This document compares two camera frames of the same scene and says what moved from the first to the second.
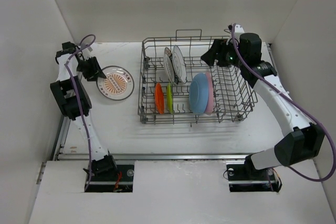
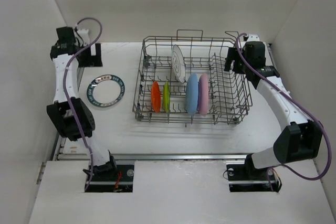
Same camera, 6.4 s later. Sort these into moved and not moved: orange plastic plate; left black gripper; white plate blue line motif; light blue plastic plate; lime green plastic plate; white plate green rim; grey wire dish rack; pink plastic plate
Moved: orange plastic plate; lime green plastic plate; white plate green rim; left black gripper; pink plastic plate; light blue plastic plate
Not moved: white plate blue line motif; grey wire dish rack
